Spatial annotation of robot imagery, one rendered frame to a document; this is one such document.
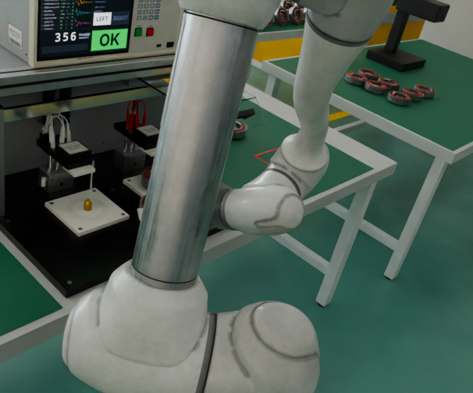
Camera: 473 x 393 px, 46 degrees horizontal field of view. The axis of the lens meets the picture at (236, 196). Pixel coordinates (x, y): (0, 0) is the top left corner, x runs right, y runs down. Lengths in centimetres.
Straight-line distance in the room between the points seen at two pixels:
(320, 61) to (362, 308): 194
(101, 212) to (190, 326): 69
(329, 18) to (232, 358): 49
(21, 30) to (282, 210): 72
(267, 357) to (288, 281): 183
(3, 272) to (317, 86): 80
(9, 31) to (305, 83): 79
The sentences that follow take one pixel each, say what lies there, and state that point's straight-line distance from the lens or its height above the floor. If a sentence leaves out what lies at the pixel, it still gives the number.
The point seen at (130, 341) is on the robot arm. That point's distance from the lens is 83.
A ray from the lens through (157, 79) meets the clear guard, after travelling 154.
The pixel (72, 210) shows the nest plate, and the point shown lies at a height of 78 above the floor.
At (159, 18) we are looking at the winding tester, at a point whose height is 121.
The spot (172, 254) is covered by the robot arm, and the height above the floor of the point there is 112.
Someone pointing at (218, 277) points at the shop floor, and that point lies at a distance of 255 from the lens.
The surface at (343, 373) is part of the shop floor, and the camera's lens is 234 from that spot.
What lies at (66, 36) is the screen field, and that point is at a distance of 139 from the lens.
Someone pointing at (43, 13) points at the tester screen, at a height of 124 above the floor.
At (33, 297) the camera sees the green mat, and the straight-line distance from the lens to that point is 126.
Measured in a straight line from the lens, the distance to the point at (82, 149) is 145.
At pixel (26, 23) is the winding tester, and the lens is 137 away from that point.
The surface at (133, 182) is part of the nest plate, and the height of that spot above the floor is 78.
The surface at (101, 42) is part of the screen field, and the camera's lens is 145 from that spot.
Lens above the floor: 161
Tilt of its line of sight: 30 degrees down
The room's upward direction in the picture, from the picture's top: 14 degrees clockwise
